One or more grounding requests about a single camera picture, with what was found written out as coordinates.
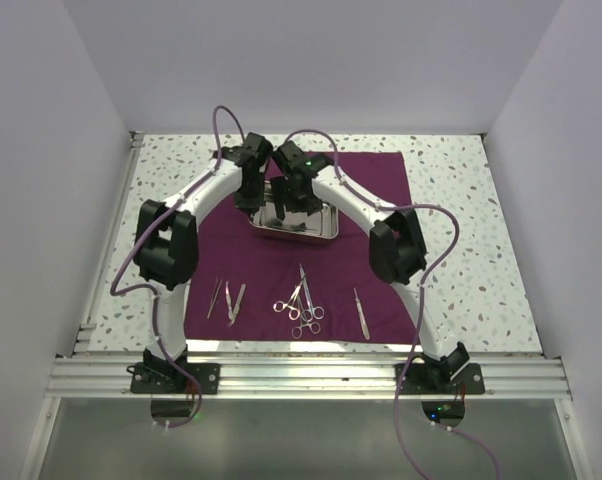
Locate purple cable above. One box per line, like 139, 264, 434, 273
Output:
109, 104, 250, 429
285, 129, 502, 480

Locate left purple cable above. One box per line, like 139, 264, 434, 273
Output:
109, 104, 250, 429

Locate steel surgical scissors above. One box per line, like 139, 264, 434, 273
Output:
299, 265, 325, 320

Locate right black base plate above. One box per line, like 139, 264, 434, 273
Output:
394, 342, 486, 395

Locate steel hemostat forceps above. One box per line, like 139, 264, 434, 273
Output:
291, 285, 321, 340
273, 281, 303, 321

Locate steel instrument tray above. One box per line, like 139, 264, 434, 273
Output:
249, 180, 339, 244

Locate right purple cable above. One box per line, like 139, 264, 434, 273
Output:
285, 129, 502, 480

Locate curved tip steel tweezers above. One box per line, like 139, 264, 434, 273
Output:
225, 283, 247, 327

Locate purple cloth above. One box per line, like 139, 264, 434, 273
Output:
183, 148, 430, 346

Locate steel forceps tweezers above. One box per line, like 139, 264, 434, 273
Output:
206, 278, 223, 320

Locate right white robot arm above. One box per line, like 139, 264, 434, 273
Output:
272, 139, 470, 393

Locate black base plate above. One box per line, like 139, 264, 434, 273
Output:
126, 351, 220, 395
394, 342, 486, 395

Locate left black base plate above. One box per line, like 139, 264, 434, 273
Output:
126, 351, 220, 395

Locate aluminium frame rail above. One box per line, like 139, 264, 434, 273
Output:
22, 133, 595, 479

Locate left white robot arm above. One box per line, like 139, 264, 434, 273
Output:
133, 133, 273, 393

